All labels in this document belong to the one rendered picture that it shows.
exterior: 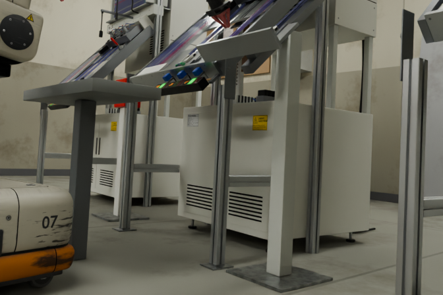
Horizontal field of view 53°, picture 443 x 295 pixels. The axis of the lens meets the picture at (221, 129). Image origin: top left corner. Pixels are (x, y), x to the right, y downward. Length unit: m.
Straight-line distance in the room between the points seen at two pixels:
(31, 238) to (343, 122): 1.40
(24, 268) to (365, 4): 1.83
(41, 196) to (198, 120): 1.11
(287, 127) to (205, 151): 0.76
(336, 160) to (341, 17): 0.65
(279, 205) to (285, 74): 0.43
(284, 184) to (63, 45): 4.61
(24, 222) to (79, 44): 4.72
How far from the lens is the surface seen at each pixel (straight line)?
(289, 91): 1.50
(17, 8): 1.50
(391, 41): 4.75
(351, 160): 2.16
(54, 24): 5.80
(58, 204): 1.31
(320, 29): 1.99
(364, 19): 2.31
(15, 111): 5.51
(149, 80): 2.05
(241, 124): 1.95
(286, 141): 1.48
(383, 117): 4.64
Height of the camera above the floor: 0.41
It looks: 3 degrees up
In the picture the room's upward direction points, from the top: 3 degrees clockwise
